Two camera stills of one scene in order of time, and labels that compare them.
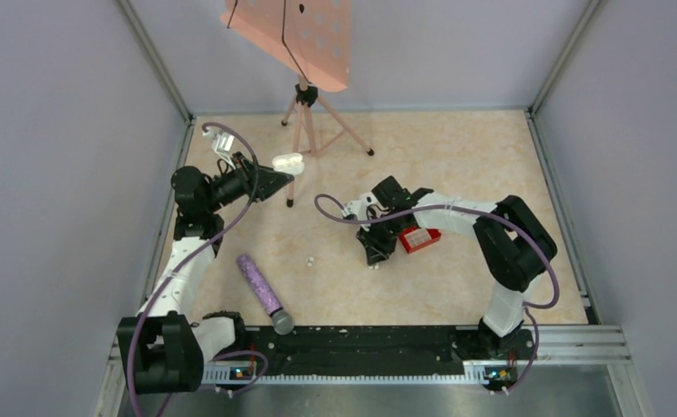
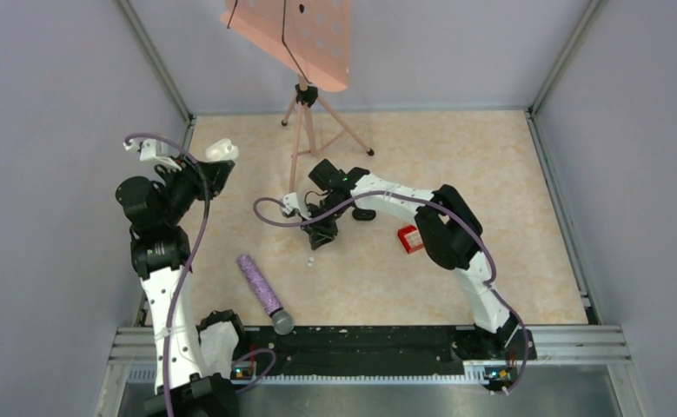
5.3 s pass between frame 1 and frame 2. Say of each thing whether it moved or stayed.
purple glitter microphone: stayed
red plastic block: stayed
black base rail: stayed
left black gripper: moved
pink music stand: stayed
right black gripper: moved
